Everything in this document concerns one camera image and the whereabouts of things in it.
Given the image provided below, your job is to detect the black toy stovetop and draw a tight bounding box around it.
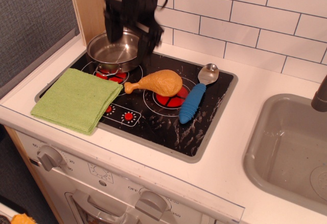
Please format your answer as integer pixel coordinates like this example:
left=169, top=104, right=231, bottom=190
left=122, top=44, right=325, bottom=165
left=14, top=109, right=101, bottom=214
left=34, top=49, right=239, bottom=164

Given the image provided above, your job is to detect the grey left oven knob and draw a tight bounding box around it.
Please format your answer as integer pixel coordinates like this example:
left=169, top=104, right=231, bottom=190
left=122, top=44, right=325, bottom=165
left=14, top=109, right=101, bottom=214
left=37, top=145, right=63, bottom=171

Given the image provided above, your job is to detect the orange plastic chicken drumstick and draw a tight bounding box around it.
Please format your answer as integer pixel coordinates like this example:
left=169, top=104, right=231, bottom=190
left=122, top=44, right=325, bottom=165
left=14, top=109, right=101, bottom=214
left=124, top=69, right=183, bottom=97

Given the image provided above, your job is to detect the blue handled metal spoon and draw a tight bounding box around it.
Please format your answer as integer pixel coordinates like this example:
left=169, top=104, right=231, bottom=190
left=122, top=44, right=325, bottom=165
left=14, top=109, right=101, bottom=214
left=179, top=63, right=219, bottom=124

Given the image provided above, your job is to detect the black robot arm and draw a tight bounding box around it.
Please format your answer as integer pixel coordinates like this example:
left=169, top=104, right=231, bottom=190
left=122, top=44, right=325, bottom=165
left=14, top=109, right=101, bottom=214
left=104, top=0, right=164, bottom=72

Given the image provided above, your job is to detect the grey toy sink basin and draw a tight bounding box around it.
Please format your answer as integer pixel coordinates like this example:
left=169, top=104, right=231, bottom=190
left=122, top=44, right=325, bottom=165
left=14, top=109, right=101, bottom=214
left=244, top=94, right=326, bottom=215

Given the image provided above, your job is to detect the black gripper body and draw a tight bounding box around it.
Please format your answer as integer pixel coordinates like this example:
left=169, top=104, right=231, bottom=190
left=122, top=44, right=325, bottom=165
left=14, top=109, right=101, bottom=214
left=103, top=0, right=165, bottom=46

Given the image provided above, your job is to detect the grey oven door handle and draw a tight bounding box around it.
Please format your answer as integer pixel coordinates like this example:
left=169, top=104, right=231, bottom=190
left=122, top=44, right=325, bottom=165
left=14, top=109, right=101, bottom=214
left=71, top=190, right=139, bottom=223

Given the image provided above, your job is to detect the stainless steel pot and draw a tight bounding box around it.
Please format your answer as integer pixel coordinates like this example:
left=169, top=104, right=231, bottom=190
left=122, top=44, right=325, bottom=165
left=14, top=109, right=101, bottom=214
left=87, top=29, right=141, bottom=77

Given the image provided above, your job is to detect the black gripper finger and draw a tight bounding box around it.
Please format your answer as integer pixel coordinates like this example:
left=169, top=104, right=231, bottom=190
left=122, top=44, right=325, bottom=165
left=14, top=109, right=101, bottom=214
left=105, top=14, right=123, bottom=42
left=136, top=32, right=157, bottom=65

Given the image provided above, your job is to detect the grey fabric panel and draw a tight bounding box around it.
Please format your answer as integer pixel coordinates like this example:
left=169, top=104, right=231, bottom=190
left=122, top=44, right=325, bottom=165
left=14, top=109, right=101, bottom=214
left=1, top=0, right=79, bottom=97

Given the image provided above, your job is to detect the green folded rag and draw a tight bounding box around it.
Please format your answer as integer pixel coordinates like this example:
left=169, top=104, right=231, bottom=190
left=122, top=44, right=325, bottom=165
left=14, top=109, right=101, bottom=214
left=31, top=68, right=123, bottom=135

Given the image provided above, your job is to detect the grey oven knob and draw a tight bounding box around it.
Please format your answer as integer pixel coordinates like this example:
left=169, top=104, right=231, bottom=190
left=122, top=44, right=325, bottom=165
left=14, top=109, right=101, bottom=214
left=37, top=145, right=63, bottom=171
left=135, top=191, right=168, bottom=221

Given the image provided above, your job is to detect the grey right oven knob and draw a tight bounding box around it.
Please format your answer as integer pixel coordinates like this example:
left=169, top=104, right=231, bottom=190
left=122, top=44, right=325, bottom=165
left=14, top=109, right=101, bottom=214
left=135, top=191, right=168, bottom=221

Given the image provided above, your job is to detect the orange fuzzy object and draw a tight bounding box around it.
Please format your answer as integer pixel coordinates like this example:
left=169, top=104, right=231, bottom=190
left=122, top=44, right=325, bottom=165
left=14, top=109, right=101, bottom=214
left=1, top=214, right=36, bottom=224

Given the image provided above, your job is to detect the wooden side post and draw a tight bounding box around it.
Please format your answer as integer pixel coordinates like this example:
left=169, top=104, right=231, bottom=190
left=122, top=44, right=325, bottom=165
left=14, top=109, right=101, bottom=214
left=72, top=0, right=105, bottom=46

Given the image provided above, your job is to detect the grey faucet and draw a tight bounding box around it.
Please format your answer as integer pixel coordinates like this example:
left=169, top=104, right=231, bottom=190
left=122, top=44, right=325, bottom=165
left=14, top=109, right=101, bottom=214
left=311, top=76, right=327, bottom=112

